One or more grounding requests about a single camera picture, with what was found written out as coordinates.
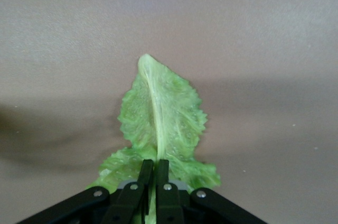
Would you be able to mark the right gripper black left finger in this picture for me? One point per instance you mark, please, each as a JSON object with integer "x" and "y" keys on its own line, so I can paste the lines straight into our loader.
{"x": 126, "y": 203}

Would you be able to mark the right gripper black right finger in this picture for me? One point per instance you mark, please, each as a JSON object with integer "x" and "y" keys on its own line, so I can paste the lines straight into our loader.
{"x": 169, "y": 203}

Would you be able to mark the green lettuce leaf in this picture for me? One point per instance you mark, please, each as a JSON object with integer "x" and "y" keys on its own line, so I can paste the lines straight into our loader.
{"x": 163, "y": 113}

